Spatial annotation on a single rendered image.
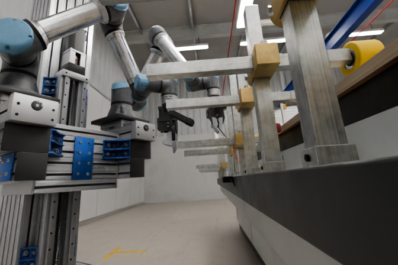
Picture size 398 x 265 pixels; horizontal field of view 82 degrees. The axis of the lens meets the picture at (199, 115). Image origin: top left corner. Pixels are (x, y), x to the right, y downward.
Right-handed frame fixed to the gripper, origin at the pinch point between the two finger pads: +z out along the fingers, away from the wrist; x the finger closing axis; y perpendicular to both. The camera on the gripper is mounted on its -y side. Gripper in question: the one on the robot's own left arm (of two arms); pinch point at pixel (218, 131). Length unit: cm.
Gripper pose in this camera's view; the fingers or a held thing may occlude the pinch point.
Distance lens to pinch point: 125.3
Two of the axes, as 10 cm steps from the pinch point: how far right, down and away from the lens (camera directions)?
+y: -2.9, 2.7, 9.2
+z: 0.6, 9.6, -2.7
